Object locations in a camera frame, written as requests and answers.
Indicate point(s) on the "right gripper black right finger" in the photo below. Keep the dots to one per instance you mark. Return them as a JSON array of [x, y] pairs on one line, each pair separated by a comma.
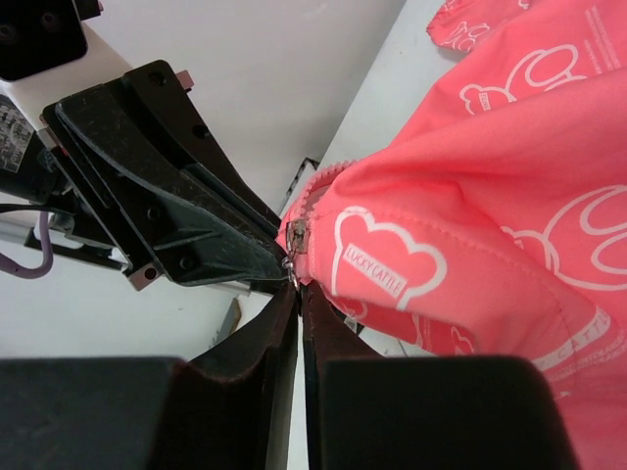
[[367, 411]]

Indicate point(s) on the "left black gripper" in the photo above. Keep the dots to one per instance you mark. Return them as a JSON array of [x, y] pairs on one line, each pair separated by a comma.
[[103, 193]]

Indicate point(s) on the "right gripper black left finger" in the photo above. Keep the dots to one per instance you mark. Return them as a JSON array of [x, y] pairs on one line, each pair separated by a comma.
[[228, 408]]

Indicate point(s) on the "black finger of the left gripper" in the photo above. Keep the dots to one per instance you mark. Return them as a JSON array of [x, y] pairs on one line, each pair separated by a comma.
[[190, 145]]

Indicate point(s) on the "silver zipper slider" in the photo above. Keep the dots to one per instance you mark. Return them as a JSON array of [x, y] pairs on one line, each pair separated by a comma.
[[297, 239]]

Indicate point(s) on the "pink hooded kids jacket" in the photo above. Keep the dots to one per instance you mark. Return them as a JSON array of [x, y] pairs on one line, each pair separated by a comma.
[[495, 222]]

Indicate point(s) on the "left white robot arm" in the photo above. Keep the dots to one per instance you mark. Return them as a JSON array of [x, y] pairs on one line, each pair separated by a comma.
[[48, 53]]

